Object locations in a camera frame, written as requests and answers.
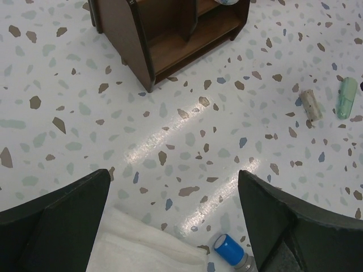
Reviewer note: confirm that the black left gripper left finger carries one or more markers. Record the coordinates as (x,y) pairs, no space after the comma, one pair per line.
(55,232)

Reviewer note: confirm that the brown wooden desk organizer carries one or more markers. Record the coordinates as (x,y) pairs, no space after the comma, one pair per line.
(158,38)

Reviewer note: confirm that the blue grey stamp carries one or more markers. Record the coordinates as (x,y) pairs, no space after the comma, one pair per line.
(227,248)

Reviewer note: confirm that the beige small tube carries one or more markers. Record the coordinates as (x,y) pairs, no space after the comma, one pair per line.
(310,105)

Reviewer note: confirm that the white folded towel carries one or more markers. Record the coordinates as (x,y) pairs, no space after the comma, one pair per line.
(124,243)

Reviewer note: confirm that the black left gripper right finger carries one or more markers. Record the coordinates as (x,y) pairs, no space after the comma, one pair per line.
(290,234)

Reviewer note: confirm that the green translucent cap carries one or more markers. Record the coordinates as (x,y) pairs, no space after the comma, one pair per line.
(347,93)

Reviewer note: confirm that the clear jar of paperclips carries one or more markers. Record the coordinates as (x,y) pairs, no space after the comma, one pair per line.
(227,2)

